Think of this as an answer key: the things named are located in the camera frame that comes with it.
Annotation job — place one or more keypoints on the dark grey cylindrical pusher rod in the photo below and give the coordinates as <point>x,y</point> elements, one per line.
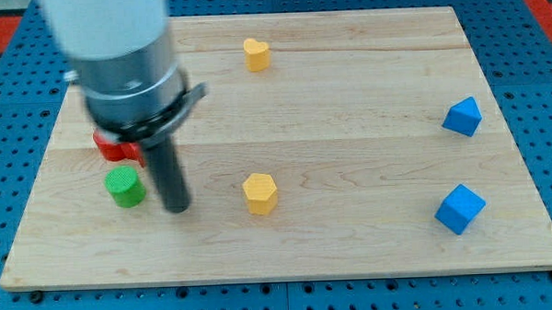
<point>163,165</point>

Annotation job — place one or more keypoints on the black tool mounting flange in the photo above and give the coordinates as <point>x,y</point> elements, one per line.
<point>148,116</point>

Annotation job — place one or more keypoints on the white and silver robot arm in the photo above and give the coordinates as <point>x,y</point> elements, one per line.
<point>121,53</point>

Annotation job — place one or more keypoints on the red block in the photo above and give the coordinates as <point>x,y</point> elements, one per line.
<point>117,152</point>

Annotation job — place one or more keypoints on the green cylinder block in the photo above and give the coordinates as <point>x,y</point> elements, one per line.
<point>124,186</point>

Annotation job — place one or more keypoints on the yellow hexagon block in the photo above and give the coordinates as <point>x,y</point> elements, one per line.
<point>260,192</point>

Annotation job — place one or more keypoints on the yellow heart block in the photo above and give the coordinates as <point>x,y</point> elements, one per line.
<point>257,55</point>

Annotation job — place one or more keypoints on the wooden board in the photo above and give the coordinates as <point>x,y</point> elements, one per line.
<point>347,120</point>

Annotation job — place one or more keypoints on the blue cube block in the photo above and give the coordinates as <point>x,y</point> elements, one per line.
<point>459,209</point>

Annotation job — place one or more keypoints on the blue pentagon block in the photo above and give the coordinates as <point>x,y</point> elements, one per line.
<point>463,117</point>

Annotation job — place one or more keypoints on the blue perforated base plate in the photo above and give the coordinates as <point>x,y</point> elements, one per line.
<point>513,44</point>

